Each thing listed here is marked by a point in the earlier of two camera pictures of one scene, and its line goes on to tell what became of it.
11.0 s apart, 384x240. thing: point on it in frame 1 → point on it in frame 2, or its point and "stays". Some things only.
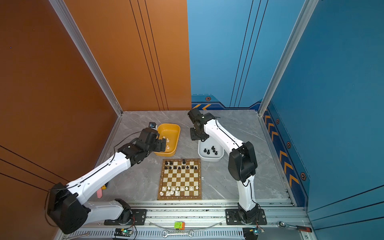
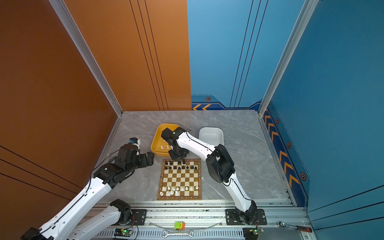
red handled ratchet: [283, 225] stays
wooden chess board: [180, 179] stays
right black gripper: [192, 130] → [173, 158]
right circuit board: [252, 233] stays
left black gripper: [160, 148] → [146, 163]
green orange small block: [179, 225] stays
